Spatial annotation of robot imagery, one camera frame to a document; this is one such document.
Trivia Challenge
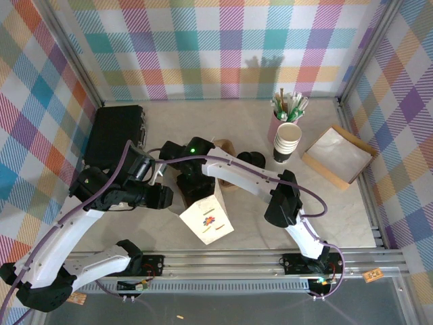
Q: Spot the white paper bag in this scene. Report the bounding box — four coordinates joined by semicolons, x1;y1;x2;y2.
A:
175;167;235;245

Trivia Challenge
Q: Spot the stack of black lids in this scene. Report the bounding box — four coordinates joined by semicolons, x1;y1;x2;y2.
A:
236;151;267;169

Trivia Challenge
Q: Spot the brown cardboard cup carrier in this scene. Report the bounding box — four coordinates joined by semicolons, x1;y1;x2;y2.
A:
213;137;238;191

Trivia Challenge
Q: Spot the black hard case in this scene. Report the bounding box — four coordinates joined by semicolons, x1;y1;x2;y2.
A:
83;104;150;170

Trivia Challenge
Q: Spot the pink straw holder cup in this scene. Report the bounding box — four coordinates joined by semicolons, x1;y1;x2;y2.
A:
267;108;300;145

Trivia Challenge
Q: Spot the stack of paper cups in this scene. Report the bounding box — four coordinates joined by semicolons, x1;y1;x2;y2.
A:
273;122;303;166

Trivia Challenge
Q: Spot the green white wrapped straw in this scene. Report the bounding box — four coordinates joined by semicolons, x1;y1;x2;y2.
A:
287;97;310;123
270;97;283;120
291;91;304;114

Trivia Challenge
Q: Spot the cardboard napkin tray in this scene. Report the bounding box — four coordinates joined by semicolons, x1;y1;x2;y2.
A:
302;124;377;191

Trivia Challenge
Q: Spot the tray of white napkins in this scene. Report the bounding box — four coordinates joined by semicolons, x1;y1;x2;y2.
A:
304;130;373;183

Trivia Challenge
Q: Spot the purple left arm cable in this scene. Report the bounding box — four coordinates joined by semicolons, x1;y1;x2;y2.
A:
0;139;133;325

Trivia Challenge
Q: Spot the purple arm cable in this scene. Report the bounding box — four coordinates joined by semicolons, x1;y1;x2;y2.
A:
0;139;133;325
147;148;346;301

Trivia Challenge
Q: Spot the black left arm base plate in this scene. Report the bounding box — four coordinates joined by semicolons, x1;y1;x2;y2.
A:
102;253;166;279

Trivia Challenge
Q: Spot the aluminium front rail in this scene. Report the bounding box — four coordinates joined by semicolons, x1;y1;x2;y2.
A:
35;249;412;284

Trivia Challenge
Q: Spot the aluminium rail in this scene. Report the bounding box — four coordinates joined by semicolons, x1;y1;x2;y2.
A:
334;96;390;251
35;249;412;284

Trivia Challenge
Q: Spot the grey slotted cable duct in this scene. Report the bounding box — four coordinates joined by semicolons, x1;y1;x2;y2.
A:
76;278;314;295

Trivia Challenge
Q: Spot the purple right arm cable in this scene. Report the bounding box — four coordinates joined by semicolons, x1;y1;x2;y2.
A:
147;148;346;301

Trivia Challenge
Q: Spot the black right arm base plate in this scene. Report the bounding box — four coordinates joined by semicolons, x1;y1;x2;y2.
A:
283;252;346;276

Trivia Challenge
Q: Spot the aluminium left corner post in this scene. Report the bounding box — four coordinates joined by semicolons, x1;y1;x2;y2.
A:
39;0;106;106

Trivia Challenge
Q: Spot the aluminium corner post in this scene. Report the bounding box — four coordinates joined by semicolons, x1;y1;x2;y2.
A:
39;0;106;106
336;0;407;106

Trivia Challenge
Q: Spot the aluminium right side rail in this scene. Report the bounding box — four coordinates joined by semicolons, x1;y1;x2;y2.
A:
334;96;390;251

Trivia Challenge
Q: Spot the aluminium right corner post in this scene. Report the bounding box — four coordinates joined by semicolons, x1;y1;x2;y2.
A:
336;0;407;106

